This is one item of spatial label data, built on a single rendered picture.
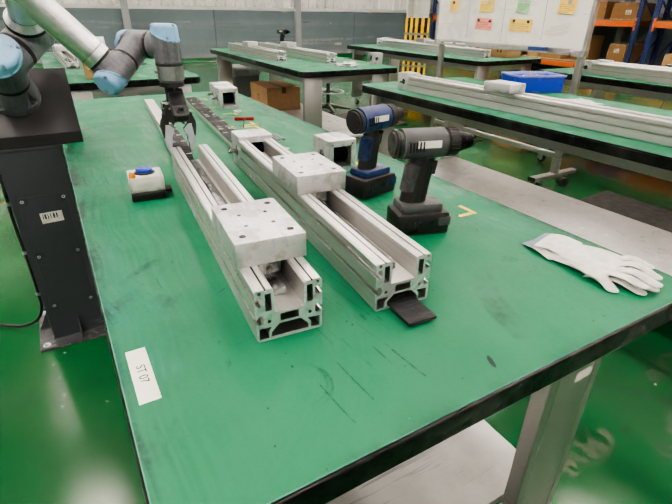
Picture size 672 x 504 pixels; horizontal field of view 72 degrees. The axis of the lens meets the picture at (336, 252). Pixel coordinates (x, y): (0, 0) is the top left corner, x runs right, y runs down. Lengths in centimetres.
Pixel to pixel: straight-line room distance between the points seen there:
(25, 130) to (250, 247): 132
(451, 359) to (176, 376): 37
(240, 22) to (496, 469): 1249
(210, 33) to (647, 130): 1157
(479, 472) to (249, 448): 82
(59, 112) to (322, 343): 146
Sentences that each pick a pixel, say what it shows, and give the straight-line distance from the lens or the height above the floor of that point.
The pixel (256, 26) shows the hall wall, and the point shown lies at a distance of 1328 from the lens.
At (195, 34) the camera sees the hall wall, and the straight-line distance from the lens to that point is 1280.
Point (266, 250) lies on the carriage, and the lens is 69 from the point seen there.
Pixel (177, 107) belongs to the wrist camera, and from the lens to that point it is 147.
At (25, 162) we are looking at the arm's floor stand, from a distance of 192.
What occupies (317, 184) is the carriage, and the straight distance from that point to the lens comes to 97.
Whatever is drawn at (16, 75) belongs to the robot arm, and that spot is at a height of 101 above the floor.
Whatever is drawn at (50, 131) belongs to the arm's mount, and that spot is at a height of 82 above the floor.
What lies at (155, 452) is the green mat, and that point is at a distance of 58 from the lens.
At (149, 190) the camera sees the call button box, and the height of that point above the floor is 81.
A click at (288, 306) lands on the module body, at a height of 82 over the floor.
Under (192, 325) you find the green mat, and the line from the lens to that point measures 74.
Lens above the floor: 120
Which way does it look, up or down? 27 degrees down
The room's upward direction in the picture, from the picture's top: 1 degrees clockwise
